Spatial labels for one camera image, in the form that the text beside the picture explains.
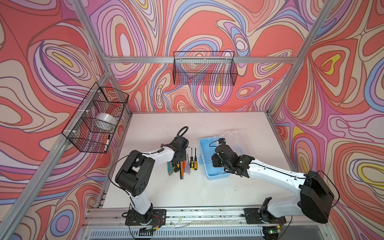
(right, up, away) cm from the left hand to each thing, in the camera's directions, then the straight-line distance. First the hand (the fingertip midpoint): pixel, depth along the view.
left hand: (183, 155), depth 96 cm
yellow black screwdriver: (+8, -4, -3) cm, 9 cm away
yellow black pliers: (-4, -5, -7) cm, 10 cm away
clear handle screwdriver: (+3, -6, -5) cm, 8 cm away
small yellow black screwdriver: (+5, -3, -3) cm, 7 cm away
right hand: (+19, -1, -12) cm, 22 cm away
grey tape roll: (-35, +21, -26) cm, 49 cm away
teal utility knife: (-7, -6, -7) cm, 12 cm away
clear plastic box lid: (+33, +10, -3) cm, 35 cm away
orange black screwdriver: (0, -8, -6) cm, 10 cm away
